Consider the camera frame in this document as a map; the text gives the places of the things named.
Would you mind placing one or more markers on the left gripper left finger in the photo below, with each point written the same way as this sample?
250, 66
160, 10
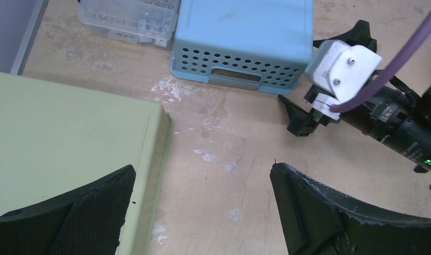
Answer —
86, 220

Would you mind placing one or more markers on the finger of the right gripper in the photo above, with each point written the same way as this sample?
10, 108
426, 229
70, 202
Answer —
301, 123
358, 35

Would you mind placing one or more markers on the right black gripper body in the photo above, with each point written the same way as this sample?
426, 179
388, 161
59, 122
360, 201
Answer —
321, 119

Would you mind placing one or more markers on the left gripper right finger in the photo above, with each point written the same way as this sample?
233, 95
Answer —
318, 219

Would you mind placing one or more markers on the blue perforated plastic basket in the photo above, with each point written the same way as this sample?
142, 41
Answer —
253, 45

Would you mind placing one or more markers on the green perforated plastic basket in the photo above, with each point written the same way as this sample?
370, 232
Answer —
55, 138

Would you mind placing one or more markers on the clear plastic screw organizer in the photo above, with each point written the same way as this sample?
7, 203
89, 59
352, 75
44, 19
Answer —
132, 21

